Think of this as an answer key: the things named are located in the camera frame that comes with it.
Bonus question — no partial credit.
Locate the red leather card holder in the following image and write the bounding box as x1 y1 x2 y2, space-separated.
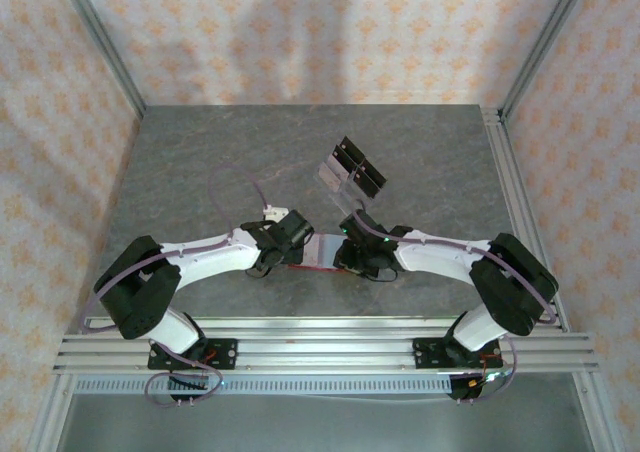
287 231 364 276

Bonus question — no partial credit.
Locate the clear acrylic card stand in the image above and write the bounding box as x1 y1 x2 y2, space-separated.
313 134 391 219

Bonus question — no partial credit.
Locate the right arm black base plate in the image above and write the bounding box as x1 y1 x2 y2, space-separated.
412 336 501 371

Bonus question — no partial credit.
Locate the slotted grey cable duct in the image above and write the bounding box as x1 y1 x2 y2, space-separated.
74 375 454 397

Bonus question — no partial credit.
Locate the aluminium frame post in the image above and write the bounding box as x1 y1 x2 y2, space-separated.
53 0 147 119
499 0 597 119

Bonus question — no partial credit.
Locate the aluminium frame leg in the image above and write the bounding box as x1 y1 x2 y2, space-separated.
574 371 624 452
29 371 76 452

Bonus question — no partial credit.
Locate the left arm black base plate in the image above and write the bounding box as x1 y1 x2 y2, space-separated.
147 339 238 372

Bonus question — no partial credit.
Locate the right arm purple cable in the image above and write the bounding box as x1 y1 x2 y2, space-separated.
349 209 559 406

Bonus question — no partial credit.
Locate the aluminium mounting rail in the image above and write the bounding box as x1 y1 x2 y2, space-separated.
52 316 600 373

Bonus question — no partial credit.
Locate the aluminium side rail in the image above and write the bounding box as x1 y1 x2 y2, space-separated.
480 105 572 334

